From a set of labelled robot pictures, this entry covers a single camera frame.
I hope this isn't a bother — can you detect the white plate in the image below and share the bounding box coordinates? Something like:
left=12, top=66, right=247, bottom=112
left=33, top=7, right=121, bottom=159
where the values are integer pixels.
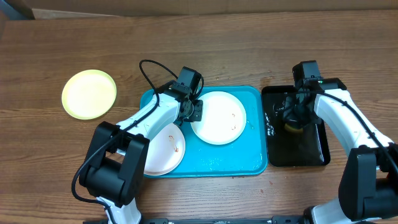
left=191, top=91, right=246, bottom=145

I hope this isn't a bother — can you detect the teal plastic tray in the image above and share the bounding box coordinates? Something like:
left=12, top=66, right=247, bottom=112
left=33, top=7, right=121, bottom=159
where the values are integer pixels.
left=145, top=86, right=268, bottom=178

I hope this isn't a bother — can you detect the pink plate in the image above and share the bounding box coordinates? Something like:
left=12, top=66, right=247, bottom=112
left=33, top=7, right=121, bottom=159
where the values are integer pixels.
left=144, top=123, right=185, bottom=176

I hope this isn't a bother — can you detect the black water tray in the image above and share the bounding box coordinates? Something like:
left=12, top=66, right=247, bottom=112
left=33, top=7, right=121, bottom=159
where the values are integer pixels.
left=261, top=85, right=331, bottom=167

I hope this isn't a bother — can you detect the yellow plate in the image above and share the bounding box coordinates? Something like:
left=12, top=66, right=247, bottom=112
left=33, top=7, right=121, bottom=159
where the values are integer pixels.
left=62, top=70, right=117, bottom=120

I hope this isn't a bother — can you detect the green yellow sponge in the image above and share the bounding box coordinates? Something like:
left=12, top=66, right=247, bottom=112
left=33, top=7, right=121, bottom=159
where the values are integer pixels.
left=284, top=123, right=303, bottom=134

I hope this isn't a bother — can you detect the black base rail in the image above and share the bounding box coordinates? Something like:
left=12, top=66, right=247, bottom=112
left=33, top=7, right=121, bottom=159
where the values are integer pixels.
left=139, top=215, right=311, bottom=224

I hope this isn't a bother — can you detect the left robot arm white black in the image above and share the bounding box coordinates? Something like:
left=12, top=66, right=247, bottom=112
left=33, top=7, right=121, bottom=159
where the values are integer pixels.
left=71, top=90, right=203, bottom=223

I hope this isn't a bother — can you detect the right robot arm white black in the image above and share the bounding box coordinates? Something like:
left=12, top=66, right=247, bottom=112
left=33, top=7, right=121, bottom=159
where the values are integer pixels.
left=283, top=78, right=397, bottom=223

